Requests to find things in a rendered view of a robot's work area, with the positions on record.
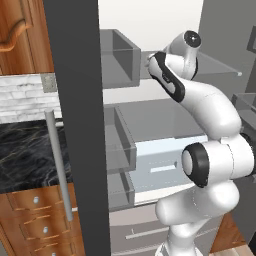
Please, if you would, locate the grey freezer drawer handle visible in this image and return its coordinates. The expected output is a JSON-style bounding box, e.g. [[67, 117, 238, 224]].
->
[[124, 226, 172, 241]]

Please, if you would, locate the dark grey fridge door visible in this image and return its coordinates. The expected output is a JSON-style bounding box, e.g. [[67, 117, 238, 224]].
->
[[42, 0, 112, 256]]

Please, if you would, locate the grey fridge door handle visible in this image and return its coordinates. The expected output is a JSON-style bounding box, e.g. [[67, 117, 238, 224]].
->
[[44, 108, 74, 222]]

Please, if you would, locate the clear grey door bin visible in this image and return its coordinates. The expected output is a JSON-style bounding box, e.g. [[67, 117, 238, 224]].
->
[[103, 105, 138, 175], [107, 170, 136, 212]]

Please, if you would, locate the grey wall socket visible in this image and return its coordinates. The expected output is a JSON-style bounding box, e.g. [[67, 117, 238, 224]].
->
[[40, 72, 59, 94]]

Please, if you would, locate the wooden drawer front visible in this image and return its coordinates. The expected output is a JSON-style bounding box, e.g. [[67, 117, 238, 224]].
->
[[31, 238, 86, 256], [5, 183, 78, 212], [18, 211, 83, 240]]

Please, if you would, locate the white fridge crisper drawer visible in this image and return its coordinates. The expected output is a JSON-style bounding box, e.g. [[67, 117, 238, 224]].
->
[[128, 134, 210, 205]]

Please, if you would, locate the curved wooden cupboard handle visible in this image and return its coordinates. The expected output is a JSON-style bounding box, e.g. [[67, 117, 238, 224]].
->
[[0, 18, 30, 53]]

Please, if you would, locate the wooden cupboard door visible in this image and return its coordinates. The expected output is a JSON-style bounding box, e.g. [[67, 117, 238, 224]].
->
[[0, 0, 55, 76]]

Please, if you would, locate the large grey door bin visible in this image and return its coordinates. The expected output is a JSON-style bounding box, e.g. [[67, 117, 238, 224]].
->
[[99, 28, 142, 90]]

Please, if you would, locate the grey fridge body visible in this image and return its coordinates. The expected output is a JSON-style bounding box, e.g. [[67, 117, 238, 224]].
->
[[97, 0, 256, 256]]

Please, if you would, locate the grey freezer drawer front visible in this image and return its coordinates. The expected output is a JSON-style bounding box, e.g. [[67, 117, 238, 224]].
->
[[109, 199, 225, 256]]

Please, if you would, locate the glass fridge shelf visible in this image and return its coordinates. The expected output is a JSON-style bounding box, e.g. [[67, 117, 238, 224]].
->
[[139, 49, 243, 82]]

